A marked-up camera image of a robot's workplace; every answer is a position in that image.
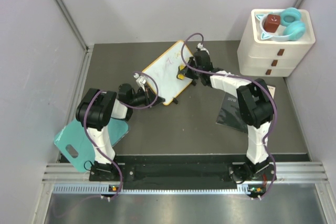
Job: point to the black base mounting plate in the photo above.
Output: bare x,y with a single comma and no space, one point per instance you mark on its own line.
178,172

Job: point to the yellow black whiteboard eraser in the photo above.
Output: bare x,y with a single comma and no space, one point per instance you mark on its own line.
181,72

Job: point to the black sheet with white label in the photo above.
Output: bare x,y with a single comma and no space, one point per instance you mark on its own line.
271,91

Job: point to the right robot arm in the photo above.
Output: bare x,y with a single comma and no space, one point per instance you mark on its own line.
254,99

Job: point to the teal cutting board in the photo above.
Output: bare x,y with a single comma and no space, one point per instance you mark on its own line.
77,149

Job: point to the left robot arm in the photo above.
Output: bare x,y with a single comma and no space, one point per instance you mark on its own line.
97,108

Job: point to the grey slotted cable duct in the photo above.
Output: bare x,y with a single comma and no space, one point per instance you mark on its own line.
107,190

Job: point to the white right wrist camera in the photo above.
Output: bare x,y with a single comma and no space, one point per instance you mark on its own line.
200,47

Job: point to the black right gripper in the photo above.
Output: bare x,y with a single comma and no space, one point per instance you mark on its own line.
188,74

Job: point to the white three-drawer organizer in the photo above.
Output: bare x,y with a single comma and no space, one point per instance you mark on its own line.
269,58

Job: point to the yellow framed whiteboard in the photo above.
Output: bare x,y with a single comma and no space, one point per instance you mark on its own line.
164,71

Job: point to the brown cube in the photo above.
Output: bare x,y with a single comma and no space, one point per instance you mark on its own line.
271,23

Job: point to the teal white cat-ear headphones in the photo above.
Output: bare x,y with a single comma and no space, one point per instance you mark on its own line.
289,18

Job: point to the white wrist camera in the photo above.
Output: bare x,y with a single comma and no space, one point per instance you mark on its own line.
140,80
200,47

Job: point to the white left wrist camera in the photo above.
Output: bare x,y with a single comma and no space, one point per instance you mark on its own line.
140,80

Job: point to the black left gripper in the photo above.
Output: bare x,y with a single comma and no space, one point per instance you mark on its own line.
149,95

